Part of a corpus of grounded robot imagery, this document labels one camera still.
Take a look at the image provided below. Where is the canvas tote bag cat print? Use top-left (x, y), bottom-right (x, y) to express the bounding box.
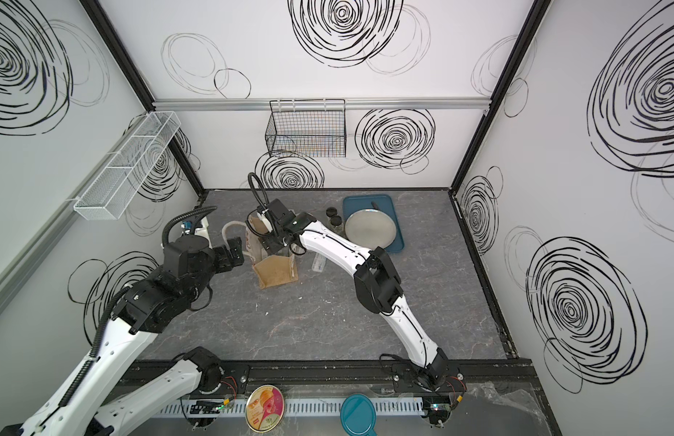
top-left (222, 221), bottom-right (299, 290)

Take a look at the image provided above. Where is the clear compass set case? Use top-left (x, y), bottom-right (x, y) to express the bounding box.
top-left (312, 254), bottom-right (327, 274)

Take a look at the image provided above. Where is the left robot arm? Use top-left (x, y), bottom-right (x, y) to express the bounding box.
top-left (1, 206), bottom-right (244, 435)

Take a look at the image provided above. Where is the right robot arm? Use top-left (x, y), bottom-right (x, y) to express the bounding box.
top-left (256, 199), bottom-right (450, 390)

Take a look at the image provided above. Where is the glass jar black lid front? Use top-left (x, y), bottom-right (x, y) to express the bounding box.
top-left (330, 215), bottom-right (345, 237)

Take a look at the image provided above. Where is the teal plastic tray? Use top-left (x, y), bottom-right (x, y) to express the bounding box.
top-left (342, 194), bottom-right (405, 254)

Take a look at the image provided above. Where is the grey round plate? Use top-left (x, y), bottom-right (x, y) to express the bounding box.
top-left (345, 209), bottom-right (397, 250)

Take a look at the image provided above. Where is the round pink yellow lid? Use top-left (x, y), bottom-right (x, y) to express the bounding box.
top-left (245, 385), bottom-right (286, 433)

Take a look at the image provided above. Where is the teal round lid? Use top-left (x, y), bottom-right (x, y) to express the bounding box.
top-left (340, 393), bottom-right (377, 436)

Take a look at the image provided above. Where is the black wire basket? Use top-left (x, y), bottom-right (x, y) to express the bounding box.
top-left (264, 99), bottom-right (347, 157)

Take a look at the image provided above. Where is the white wire shelf basket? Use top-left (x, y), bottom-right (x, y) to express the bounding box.
top-left (73, 111), bottom-right (181, 221)

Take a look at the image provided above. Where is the white slotted cable duct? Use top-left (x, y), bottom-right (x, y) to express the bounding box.
top-left (154, 397), bottom-right (424, 419)

